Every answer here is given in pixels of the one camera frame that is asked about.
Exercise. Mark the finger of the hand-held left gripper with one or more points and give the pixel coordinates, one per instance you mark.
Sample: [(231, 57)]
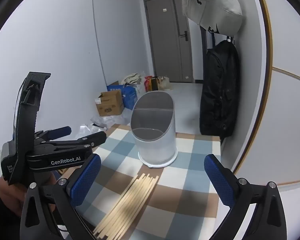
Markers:
[(90, 140), (62, 130)]

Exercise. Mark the pile of wooden chopsticks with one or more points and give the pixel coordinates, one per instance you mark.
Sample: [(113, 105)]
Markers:
[(130, 200)]

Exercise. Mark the crumpled clear plastic bag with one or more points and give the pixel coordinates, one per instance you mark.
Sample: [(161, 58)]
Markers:
[(90, 130)]

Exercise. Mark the blue box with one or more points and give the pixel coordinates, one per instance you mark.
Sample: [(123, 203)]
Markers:
[(128, 97)]

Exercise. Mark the yellow black box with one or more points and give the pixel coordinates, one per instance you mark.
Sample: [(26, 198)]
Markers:
[(155, 83)]

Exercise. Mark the red snack packet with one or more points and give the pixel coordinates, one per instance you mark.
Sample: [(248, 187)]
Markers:
[(148, 83)]

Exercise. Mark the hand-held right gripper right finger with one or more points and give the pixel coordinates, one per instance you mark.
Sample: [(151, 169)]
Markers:
[(218, 180)]

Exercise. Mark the plaid tablecloth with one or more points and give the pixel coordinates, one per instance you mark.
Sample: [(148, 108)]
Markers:
[(190, 160)]

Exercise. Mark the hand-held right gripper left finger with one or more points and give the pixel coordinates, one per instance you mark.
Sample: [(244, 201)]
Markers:
[(86, 180)]

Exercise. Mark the black backpack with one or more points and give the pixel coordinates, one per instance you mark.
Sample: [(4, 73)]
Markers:
[(220, 92)]

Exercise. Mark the cream cloth bag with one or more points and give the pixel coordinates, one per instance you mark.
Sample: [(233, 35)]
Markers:
[(132, 78)]

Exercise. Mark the white plastic bag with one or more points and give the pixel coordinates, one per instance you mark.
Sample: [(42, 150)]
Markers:
[(115, 121)]

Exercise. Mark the light grey bag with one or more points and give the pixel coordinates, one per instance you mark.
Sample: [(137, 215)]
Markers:
[(215, 5)]

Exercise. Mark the white grey utensil holder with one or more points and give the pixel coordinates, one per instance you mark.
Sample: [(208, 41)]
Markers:
[(160, 142)]

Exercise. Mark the white panel with wood trim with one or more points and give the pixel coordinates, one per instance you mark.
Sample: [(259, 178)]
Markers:
[(285, 130)]

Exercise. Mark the brown cardboard box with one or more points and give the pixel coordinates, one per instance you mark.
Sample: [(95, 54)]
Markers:
[(110, 103)]

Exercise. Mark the grey door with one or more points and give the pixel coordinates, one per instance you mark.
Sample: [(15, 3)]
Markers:
[(165, 42)]

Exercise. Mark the person's left hand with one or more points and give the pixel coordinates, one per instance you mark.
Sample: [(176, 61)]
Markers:
[(12, 197)]

